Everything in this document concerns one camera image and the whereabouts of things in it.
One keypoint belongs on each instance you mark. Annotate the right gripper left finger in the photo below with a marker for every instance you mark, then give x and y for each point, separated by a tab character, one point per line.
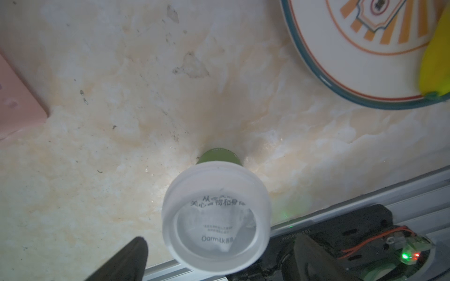
128	264

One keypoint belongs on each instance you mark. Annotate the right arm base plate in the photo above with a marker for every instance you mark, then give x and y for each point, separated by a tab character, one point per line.
378	242

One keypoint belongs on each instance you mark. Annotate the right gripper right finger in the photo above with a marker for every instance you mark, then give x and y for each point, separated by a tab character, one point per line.
313	263

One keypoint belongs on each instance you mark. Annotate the yogurt cup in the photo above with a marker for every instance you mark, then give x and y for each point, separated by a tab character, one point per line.
216	215

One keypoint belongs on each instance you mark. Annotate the orange patterned plate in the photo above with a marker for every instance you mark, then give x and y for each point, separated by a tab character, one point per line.
368	52

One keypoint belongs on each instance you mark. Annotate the yellow banana bunch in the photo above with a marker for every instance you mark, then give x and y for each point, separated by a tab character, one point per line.
434	76

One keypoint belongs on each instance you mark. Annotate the pink perforated plastic basket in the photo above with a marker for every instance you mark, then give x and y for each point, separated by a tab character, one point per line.
20	110

